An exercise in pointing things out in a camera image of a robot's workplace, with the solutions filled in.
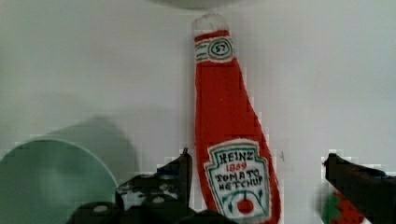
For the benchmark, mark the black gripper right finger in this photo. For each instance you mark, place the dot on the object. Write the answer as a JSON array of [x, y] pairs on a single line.
[[370, 190]]

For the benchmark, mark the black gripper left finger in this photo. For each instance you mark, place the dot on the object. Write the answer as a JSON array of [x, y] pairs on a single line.
[[159, 198]]

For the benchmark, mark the red plush ketchup bottle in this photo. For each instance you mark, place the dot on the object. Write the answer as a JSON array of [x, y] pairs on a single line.
[[234, 163]]

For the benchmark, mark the red plush strawberry near bowl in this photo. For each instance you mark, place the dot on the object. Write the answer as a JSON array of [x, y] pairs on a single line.
[[337, 209]]

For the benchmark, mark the green metal cup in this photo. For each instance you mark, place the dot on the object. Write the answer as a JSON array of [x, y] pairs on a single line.
[[45, 179]]

